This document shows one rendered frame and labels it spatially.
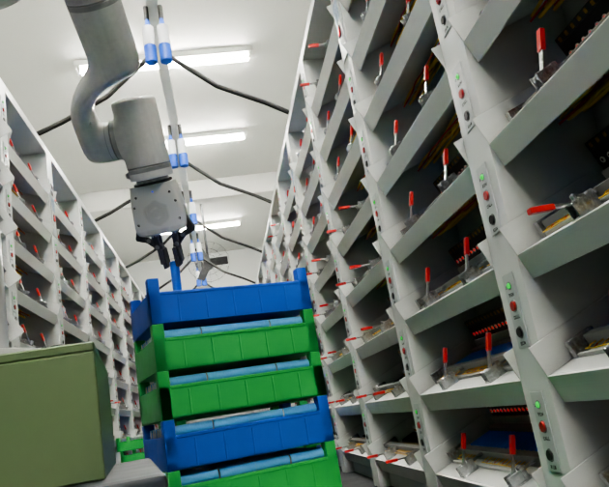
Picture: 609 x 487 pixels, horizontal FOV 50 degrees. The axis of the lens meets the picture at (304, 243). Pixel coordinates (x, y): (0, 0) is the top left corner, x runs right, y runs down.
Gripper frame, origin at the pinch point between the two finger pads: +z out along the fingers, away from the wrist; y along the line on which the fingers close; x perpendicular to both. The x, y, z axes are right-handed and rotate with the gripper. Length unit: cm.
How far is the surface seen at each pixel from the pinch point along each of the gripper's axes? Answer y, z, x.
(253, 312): 16.3, 10.5, -14.0
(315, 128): 29, -15, 137
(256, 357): 15.7, 17.5, -17.7
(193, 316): 6.7, 7.8, -18.8
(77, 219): -119, 12, 244
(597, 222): 67, -2, -44
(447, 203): 56, 1, 6
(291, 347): 21.6, 18.1, -14.1
